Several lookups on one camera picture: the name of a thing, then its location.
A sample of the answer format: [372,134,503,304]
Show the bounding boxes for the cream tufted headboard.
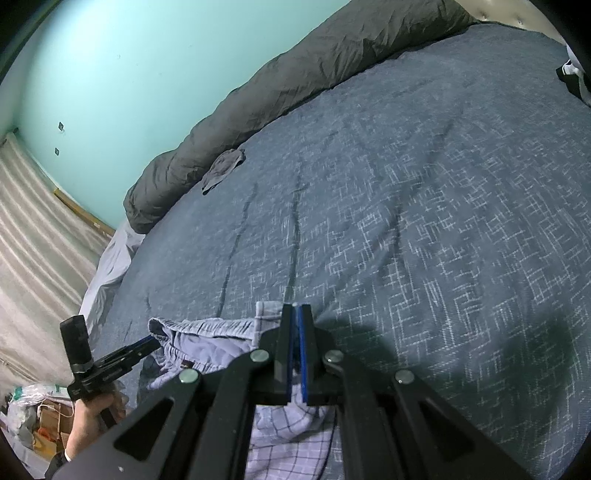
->
[455,0,550,33]

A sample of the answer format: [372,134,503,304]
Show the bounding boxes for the wooden trim strip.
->
[53,187,116,236]

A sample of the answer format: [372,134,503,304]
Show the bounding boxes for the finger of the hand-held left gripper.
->
[99,336,160,370]

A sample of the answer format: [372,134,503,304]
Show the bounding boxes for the crumpled blue-grey underwear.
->
[201,148,246,195]

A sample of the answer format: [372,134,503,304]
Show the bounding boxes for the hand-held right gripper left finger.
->
[44,302,296,480]

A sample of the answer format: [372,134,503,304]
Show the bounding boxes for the light blue plaid shorts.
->
[139,300,342,480]

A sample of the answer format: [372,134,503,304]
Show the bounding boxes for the light grey sheet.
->
[79,219,146,324]

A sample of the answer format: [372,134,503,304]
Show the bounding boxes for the clear plastic bag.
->
[7,383,75,418]

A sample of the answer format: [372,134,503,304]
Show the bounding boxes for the person's left hand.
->
[65,390,126,457]

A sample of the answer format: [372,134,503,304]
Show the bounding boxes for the cardboard box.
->
[34,401,75,446]

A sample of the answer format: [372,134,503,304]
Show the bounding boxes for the rolled dark grey duvet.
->
[124,0,476,234]

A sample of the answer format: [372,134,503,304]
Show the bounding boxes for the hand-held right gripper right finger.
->
[295,302,536,480]

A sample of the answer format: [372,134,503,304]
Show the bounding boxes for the stack of folded clothes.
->
[555,46,591,104]

